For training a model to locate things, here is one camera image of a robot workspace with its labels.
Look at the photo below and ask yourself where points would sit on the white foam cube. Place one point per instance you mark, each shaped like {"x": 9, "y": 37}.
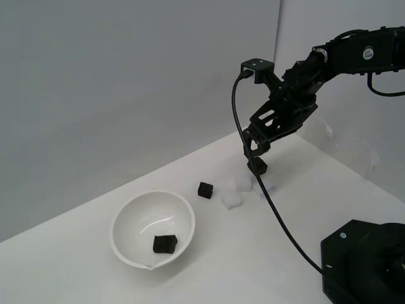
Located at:
{"x": 243, "y": 183}
{"x": 231, "y": 200}

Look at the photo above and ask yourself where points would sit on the white box with blue print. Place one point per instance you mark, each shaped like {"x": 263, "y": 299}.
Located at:
{"x": 269, "y": 187}

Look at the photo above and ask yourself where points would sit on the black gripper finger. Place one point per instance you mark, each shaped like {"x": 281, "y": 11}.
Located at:
{"x": 248, "y": 150}
{"x": 264, "y": 149}

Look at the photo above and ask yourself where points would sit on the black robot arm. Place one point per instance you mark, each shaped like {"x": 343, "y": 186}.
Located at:
{"x": 348, "y": 57}

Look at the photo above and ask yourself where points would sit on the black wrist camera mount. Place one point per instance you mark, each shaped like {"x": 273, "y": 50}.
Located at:
{"x": 257, "y": 65}

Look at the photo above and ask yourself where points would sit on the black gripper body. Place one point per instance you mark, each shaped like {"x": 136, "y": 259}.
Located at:
{"x": 284, "y": 117}

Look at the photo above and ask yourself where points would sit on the white ceramic bowl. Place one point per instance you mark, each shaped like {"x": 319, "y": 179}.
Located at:
{"x": 136, "y": 218}

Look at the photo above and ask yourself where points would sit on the black foam cube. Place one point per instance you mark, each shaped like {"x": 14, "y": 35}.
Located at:
{"x": 164, "y": 244}
{"x": 205, "y": 190}
{"x": 261, "y": 168}

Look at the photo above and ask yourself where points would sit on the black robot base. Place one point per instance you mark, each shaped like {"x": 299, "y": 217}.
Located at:
{"x": 354, "y": 259}

